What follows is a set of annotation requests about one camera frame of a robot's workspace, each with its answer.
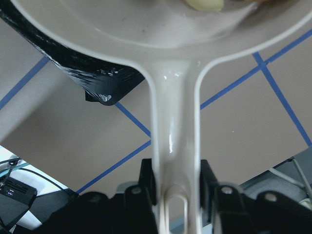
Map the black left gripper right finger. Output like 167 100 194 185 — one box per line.
200 159 312 234

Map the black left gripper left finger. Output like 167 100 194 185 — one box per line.
48 158 157 234

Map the beige plastic dustpan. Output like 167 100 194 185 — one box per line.
13 0 312 234

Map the pale peel piece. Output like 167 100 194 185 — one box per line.
186 0 224 12

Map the bin with black trash bag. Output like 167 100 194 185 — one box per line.
0 0 144 106

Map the black laptop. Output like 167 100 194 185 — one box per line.
0 177 37 229

